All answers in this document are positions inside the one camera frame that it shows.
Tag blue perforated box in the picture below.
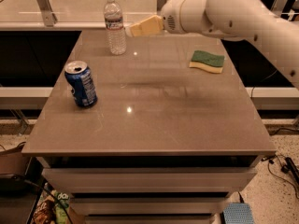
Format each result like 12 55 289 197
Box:
223 203 255 224

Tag metal railing post left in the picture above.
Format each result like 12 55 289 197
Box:
36 0 57 27

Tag green yellow sponge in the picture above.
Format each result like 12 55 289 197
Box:
189 50 224 74

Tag blue soda can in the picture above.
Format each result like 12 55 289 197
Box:
64 61 97 107

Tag black floor cable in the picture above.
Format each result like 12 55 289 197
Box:
261 154 299 200

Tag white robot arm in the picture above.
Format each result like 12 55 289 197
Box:
125 0 299 88

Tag grey drawer cabinet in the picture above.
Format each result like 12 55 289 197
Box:
23 30 276 224

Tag brown bag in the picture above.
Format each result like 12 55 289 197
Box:
0 142 30 176

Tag clear plastic water bottle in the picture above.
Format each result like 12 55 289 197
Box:
104 0 126 55

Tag snack bags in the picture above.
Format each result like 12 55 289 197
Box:
31 183 71 224

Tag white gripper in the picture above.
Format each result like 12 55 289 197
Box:
125 0 185 37

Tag black power strip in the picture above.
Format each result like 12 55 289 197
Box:
285 157 299 185

